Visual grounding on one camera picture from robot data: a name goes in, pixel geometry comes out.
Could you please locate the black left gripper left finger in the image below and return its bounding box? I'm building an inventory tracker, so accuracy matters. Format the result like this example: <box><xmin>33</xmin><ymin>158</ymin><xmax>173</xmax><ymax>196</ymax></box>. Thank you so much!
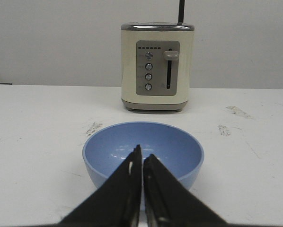
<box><xmin>57</xmin><ymin>145</ymin><xmax>142</xmax><ymax>227</ymax></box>

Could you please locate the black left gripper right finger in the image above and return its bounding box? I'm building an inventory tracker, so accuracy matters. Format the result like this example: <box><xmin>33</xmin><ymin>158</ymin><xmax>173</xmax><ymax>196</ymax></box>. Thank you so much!
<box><xmin>143</xmin><ymin>154</ymin><xmax>229</xmax><ymax>227</ymax></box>

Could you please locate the blue bowl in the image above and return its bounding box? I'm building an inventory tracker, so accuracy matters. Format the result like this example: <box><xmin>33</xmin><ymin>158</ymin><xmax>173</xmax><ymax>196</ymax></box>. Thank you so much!
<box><xmin>83</xmin><ymin>122</ymin><xmax>204</xmax><ymax>190</ymax></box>

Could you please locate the cream two-slot toaster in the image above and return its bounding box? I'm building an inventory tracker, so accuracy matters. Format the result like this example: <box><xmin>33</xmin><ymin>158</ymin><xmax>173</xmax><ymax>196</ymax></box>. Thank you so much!
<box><xmin>121</xmin><ymin>22</ymin><xmax>195</xmax><ymax>111</ymax></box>

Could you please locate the black tripod pole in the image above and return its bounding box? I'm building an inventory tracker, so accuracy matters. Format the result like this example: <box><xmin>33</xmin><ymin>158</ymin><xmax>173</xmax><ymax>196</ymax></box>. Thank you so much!
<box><xmin>178</xmin><ymin>0</ymin><xmax>185</xmax><ymax>24</ymax></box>

